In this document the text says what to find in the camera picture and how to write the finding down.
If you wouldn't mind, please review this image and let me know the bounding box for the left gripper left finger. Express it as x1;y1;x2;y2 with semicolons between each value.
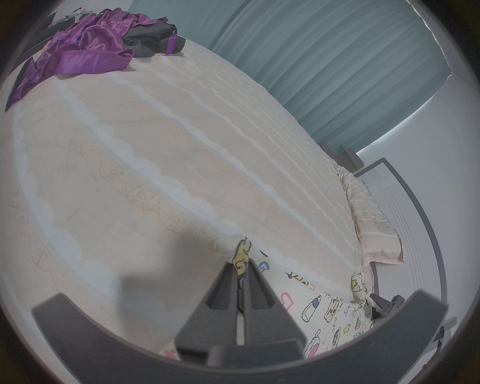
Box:
175;261;239;357

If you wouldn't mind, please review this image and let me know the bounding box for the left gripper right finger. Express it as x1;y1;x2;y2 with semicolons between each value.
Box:
244;261;305;347

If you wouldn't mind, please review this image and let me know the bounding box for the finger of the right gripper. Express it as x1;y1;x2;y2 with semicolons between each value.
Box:
369;293;393;309

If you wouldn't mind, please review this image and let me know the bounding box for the white printed pyjama top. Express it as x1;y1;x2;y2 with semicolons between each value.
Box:
157;236;376;361

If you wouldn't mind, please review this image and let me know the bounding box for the bed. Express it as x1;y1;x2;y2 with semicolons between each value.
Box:
0;35;449;361

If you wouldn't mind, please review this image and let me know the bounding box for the pile of clothes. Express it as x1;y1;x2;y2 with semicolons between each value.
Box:
4;9;187;113

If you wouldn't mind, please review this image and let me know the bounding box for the pink striped pillow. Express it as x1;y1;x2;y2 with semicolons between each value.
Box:
334;165;406;267

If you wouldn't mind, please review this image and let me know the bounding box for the grey bedside table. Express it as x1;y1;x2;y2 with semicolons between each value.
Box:
319;140;365;174

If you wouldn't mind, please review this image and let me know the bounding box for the blue-green curtain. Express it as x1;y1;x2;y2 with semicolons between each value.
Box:
127;0;454;152

